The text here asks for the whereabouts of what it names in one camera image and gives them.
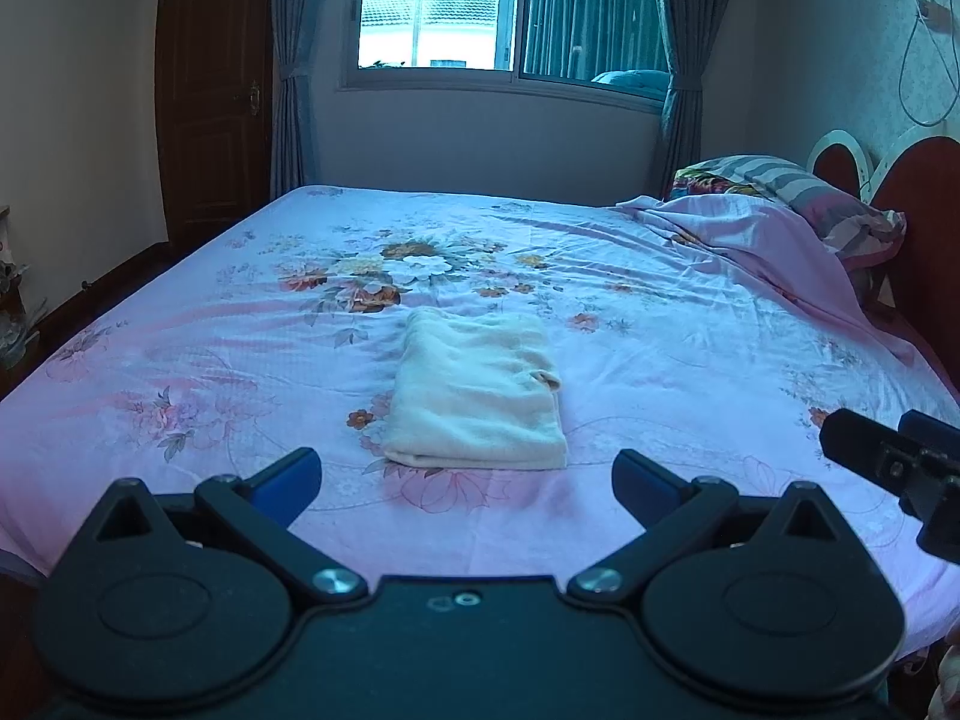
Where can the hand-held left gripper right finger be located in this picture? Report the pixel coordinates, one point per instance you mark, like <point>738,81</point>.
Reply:
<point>645,489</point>

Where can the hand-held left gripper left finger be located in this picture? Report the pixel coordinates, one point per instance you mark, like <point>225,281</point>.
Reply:
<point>292,486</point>

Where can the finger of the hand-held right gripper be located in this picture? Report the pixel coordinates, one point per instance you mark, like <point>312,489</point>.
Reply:
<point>862,446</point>
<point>937,439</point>

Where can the cream knit sweater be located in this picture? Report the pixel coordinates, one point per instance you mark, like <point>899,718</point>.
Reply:
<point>472,390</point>

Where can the person's right hand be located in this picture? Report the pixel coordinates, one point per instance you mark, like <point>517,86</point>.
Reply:
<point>948,682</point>

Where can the bed with floral pink sheet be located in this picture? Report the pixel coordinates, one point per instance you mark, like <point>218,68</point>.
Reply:
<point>225,330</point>

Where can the pink quilt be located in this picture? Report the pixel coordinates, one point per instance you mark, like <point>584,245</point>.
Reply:
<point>765,247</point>

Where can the red wooden headboard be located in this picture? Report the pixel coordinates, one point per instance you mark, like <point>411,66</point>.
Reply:
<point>930,202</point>

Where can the striped floral pillow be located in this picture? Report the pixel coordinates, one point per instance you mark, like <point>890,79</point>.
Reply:
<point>780,180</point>

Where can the wooden side cabinet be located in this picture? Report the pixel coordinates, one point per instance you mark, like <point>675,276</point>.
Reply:
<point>11,375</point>

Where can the grey curtain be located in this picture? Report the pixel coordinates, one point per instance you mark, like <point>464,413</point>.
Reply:
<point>289,90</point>
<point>686,52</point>

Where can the dark wooden door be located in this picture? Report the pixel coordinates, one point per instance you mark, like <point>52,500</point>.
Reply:
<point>210,90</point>

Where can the teal cloth bundle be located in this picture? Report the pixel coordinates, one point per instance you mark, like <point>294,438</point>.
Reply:
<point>630,82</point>

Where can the sliding glass window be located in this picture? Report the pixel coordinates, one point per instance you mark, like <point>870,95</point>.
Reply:
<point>427,7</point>

